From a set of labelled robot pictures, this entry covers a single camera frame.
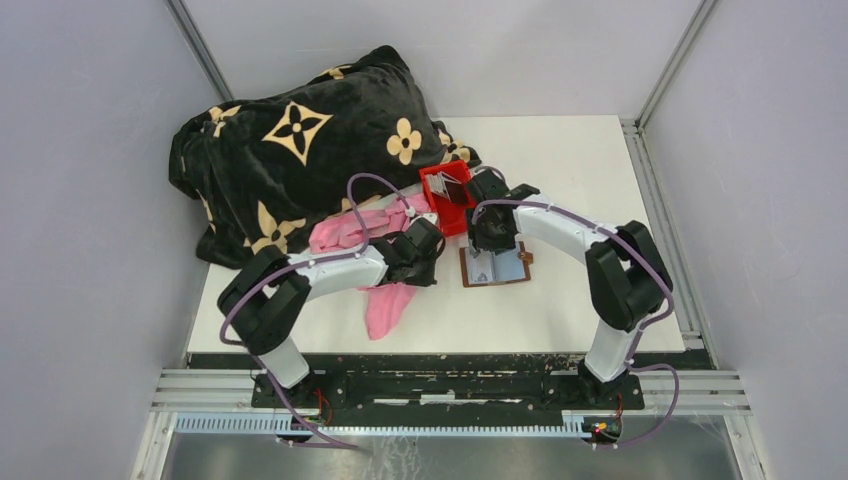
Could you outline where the brown leather card holder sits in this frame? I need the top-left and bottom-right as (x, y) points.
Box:
(459, 241), (534, 288)

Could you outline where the white credit card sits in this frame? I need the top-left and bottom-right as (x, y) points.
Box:
(465, 252), (496, 286)

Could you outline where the red plastic bin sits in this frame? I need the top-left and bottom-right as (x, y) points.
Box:
(419, 161), (476, 237)

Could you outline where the stack of cards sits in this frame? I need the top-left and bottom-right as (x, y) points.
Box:
(425, 171), (469, 204)

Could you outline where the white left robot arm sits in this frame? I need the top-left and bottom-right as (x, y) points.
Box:
(217, 213), (445, 407)

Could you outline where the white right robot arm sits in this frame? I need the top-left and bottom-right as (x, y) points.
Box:
(466, 169), (674, 408)

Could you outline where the pink cloth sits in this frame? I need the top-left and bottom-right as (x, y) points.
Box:
(303, 193), (430, 340)

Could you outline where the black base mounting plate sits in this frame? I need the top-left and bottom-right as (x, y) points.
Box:
(286, 353), (645, 427)

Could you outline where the black floral blanket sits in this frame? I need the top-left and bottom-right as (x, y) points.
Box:
(169, 45), (481, 269)

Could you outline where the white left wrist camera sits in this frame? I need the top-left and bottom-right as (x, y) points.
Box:
(416, 212), (439, 226)

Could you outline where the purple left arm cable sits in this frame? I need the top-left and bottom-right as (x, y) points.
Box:
(218, 172), (419, 453)

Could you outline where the aluminium rail frame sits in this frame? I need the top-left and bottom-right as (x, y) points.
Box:
(132, 369), (766, 479)

